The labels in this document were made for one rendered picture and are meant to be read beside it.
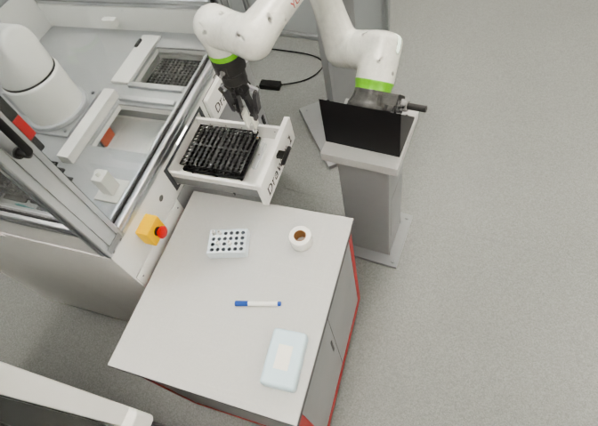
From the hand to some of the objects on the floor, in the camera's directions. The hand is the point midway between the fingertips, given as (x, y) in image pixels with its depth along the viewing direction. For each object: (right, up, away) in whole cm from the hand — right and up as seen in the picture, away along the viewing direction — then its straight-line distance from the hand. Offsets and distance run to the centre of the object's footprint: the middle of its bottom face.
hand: (250, 118), depth 145 cm
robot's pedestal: (+54, -43, +78) cm, 104 cm away
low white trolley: (+9, -94, +53) cm, 108 cm away
